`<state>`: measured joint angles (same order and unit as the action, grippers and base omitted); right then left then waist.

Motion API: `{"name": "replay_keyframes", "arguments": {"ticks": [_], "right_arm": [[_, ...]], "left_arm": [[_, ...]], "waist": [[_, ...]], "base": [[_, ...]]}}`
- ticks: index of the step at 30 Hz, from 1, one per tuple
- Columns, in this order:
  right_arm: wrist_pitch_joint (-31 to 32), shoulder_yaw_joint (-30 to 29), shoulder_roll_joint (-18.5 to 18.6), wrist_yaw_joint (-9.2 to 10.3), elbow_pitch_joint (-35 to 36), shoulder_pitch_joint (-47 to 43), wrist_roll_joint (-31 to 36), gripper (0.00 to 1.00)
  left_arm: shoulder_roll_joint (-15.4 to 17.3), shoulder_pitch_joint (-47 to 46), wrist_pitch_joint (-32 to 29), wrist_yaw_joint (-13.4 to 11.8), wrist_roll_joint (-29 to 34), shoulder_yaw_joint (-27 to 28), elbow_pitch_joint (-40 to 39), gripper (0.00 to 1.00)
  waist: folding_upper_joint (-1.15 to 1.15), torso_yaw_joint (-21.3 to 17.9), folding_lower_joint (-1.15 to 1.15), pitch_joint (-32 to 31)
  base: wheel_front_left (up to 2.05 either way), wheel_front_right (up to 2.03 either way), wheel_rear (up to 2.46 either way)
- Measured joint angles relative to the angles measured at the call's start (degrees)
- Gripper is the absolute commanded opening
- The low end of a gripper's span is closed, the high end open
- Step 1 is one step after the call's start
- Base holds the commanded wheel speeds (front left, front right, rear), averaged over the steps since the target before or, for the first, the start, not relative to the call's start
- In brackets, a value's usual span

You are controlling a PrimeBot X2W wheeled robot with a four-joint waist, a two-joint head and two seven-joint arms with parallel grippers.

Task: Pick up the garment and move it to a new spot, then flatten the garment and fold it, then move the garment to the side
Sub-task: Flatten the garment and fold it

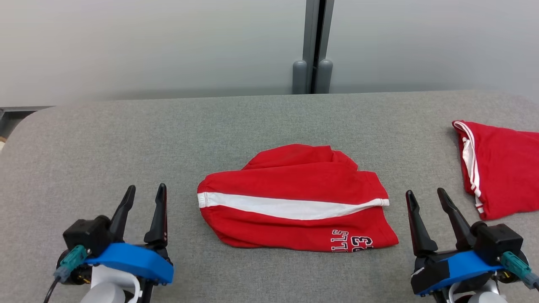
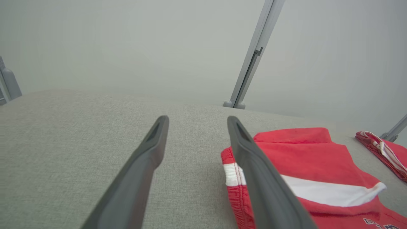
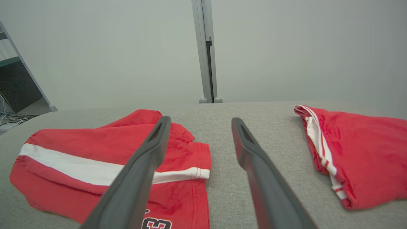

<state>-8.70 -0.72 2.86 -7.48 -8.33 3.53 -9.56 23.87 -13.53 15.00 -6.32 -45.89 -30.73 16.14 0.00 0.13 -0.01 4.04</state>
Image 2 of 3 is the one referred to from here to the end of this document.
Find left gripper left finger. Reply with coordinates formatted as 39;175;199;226
81;115;170;229

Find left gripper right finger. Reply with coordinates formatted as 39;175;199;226
227;116;318;229

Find bright red white number jersey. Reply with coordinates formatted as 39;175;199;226
221;127;407;229

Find crimson garment with white patches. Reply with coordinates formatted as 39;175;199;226
355;131;407;182

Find grey fabric upholstered surface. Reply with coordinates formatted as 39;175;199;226
0;88;407;229

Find grey partition post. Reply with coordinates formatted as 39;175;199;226
380;114;407;142
223;0;286;110
0;56;23;106

